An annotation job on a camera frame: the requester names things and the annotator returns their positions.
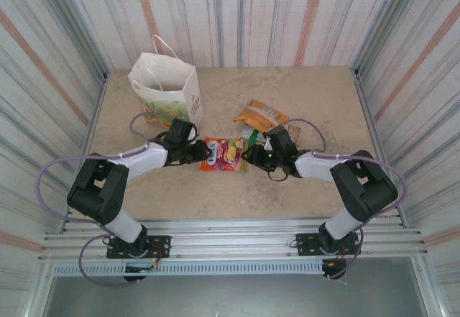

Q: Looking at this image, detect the orange snack packet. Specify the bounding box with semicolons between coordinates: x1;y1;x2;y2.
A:
234;98;290;133

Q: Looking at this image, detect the perforated metal cable tray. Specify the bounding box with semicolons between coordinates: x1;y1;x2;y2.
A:
52;262;326;277

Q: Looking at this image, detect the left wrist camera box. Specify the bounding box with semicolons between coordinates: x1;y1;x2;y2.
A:
167;117;198;142

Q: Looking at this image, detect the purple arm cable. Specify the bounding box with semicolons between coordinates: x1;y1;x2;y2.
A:
38;111;175;289
285;117;409;282

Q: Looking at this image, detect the small clear cracker packet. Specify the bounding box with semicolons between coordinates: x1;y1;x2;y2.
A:
285;124;302;145

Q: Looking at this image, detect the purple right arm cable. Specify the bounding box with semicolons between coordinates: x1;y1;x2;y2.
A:
285;117;409;282

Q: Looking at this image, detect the cartoon picnic paper bag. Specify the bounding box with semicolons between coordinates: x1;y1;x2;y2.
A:
128;35;203;128

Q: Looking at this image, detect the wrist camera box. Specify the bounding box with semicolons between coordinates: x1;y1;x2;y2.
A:
264;125;300;150
167;117;198;142

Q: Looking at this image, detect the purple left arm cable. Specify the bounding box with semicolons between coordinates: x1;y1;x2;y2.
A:
38;111;175;289

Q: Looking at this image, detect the colourful fruit candy bag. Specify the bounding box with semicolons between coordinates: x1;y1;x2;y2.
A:
199;136;249;173

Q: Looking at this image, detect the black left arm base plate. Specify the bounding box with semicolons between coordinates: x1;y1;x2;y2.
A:
106;235;171;259

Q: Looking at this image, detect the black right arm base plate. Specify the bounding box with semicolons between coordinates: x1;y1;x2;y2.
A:
295;232;362;257

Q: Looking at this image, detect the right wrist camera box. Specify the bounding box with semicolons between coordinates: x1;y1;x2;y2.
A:
264;125;300;150

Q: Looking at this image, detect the aluminium rail frame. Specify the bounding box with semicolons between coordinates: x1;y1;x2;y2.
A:
37;219;428;262

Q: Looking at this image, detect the green snack packet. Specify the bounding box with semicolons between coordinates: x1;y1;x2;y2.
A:
239;124;270;149

